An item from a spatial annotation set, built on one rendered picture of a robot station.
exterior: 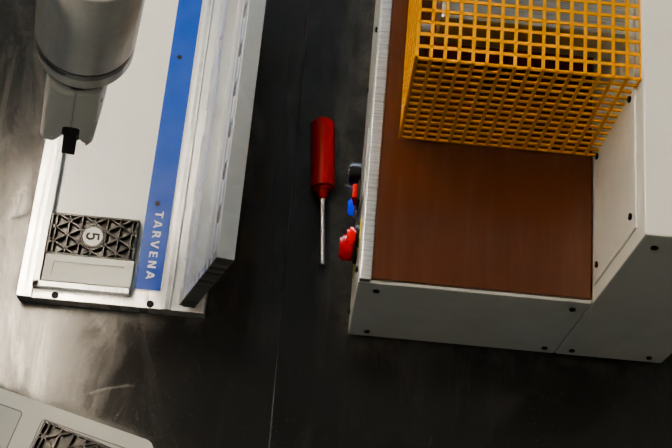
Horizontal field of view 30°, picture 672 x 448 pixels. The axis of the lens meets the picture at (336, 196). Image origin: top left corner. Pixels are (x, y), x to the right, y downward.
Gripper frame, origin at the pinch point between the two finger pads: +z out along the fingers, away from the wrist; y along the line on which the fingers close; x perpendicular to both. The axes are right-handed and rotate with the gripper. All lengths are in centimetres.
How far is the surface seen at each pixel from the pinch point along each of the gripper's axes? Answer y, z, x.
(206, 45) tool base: -22.0, 20.4, 13.2
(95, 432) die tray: 25.1, 22.6, 7.5
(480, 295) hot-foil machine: 11.6, -1.9, 41.3
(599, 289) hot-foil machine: 11, -8, 51
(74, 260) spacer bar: 6.9, 21.4, 2.2
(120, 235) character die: 3.2, 21.3, 6.7
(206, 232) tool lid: 4.3, 13.0, 15.4
